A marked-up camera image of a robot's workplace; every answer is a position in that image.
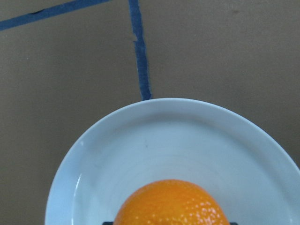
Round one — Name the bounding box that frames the orange fruit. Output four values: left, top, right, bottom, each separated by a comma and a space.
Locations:
113, 180, 230, 225

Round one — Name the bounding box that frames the light blue plate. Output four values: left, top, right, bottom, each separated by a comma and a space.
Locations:
45, 98, 300, 225

